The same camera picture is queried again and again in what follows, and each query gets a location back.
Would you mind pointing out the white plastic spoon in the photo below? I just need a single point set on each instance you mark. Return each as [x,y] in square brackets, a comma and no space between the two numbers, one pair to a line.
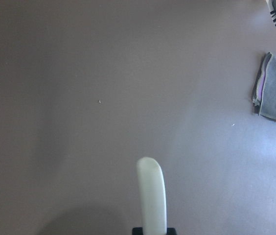
[152,196]

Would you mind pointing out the grey folded cloth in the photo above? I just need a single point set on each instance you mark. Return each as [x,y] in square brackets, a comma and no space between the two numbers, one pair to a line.
[264,90]

